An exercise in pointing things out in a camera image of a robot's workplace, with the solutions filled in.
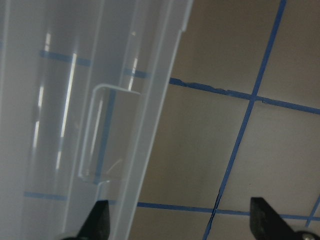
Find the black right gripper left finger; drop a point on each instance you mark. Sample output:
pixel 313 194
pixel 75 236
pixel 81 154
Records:
pixel 96 225

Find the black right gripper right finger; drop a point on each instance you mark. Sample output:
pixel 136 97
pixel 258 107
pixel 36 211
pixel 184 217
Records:
pixel 267 224

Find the clear plastic box lid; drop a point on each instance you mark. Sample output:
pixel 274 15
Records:
pixel 82 86

